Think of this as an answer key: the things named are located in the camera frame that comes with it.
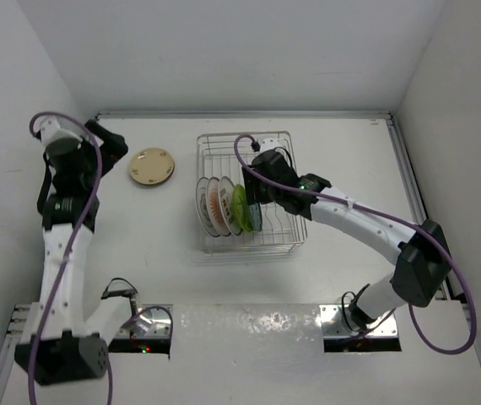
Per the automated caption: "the white plate dark pattern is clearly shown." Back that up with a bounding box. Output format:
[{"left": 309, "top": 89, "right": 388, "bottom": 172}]
[{"left": 195, "top": 177, "right": 220, "bottom": 238}]

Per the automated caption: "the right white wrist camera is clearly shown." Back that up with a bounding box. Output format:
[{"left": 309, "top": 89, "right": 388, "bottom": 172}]
[{"left": 258, "top": 138, "right": 281, "bottom": 153}]

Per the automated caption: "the white plate colourful print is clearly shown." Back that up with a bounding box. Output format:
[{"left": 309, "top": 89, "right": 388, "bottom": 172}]
[{"left": 219, "top": 176, "right": 243, "bottom": 236}]

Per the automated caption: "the metal base plate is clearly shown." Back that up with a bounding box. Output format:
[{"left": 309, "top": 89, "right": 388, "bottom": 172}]
[
  {"left": 119, "top": 304, "right": 173, "bottom": 338},
  {"left": 319, "top": 304, "right": 398, "bottom": 340}
]

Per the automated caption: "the beige cream plate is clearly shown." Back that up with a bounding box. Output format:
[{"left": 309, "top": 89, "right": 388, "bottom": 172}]
[{"left": 128, "top": 148, "right": 176, "bottom": 186}]

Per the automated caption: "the aluminium table frame rail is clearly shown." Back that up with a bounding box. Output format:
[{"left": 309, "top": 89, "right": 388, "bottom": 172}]
[{"left": 0, "top": 113, "right": 456, "bottom": 402}]

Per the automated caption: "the white plate orange flower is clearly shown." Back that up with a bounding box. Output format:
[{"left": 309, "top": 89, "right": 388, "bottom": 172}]
[{"left": 206, "top": 176, "right": 231, "bottom": 237}]

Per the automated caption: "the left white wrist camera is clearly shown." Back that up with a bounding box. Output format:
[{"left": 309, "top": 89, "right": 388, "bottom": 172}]
[{"left": 39, "top": 116, "right": 83, "bottom": 148}]

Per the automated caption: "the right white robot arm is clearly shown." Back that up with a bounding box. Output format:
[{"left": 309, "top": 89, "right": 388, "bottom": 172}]
[{"left": 242, "top": 149, "right": 451, "bottom": 331}]

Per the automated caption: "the dark grey blue plate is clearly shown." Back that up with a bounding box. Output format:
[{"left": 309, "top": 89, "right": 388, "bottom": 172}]
[{"left": 248, "top": 202, "right": 262, "bottom": 232}]

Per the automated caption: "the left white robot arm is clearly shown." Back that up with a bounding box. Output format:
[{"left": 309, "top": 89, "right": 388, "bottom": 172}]
[{"left": 14, "top": 114, "right": 137, "bottom": 386}]

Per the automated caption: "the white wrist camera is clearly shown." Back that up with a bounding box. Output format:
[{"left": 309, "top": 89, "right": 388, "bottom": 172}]
[
  {"left": 39, "top": 116, "right": 83, "bottom": 148},
  {"left": 258, "top": 138, "right": 281, "bottom": 153}
]

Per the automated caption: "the green plate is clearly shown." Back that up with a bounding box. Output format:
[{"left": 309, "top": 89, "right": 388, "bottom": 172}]
[{"left": 233, "top": 184, "right": 253, "bottom": 233}]

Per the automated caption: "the metal wire dish rack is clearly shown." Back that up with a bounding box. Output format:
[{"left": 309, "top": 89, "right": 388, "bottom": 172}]
[{"left": 196, "top": 132, "right": 307, "bottom": 255}]

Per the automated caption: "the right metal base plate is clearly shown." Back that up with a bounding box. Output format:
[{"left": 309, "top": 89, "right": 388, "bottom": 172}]
[{"left": 319, "top": 304, "right": 398, "bottom": 340}]

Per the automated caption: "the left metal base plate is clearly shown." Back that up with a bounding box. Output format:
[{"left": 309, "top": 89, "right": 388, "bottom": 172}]
[{"left": 119, "top": 304, "right": 173, "bottom": 338}]

